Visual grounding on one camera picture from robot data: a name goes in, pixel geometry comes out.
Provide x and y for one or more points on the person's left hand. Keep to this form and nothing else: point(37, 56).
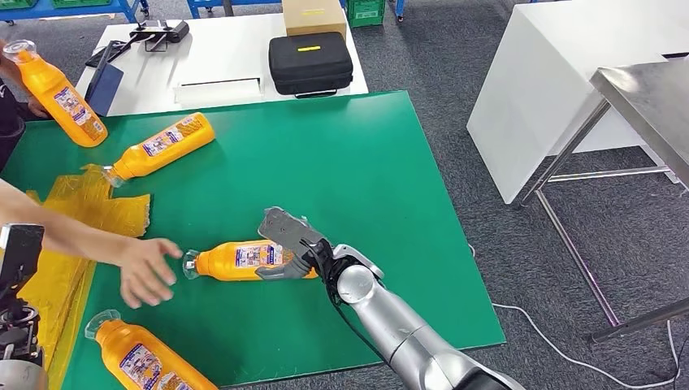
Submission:
point(38, 107)

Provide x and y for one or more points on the person's right hand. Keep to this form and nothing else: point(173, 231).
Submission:
point(148, 272)

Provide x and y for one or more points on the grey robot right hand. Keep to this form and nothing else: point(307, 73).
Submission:
point(293, 269)

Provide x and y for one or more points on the orange detergent bottle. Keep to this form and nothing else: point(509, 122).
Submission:
point(54, 91)
point(161, 145)
point(226, 261)
point(140, 355)

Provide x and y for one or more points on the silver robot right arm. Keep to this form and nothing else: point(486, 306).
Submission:
point(398, 328)

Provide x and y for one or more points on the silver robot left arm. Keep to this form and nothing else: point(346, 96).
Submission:
point(19, 350)

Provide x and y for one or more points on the black flat tablet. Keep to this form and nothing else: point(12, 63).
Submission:
point(105, 54)

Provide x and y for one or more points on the yellow translucent plastic film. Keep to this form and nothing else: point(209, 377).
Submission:
point(91, 207)

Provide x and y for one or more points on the blue metal rack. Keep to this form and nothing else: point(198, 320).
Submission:
point(252, 4)
point(81, 9)

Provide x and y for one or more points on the green plastic crate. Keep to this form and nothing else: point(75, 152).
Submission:
point(16, 3)
point(365, 13)
point(81, 2)

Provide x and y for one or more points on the black controller with antennas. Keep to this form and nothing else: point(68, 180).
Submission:
point(174, 32)

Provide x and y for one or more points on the white flat box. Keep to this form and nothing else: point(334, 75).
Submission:
point(219, 92)

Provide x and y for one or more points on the white desk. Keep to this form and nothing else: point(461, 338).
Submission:
point(226, 54)

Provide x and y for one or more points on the black zippered carrying case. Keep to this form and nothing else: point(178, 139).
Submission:
point(310, 64)

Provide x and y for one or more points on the brown cardboard box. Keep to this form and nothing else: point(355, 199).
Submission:
point(314, 19)

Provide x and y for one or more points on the blue rack leg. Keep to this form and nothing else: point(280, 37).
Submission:
point(400, 8)

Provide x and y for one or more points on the large white table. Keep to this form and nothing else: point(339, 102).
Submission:
point(538, 81)

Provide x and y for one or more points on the stainless steel table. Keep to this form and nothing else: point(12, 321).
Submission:
point(651, 102)

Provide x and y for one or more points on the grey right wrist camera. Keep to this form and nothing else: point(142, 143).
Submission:
point(288, 231)

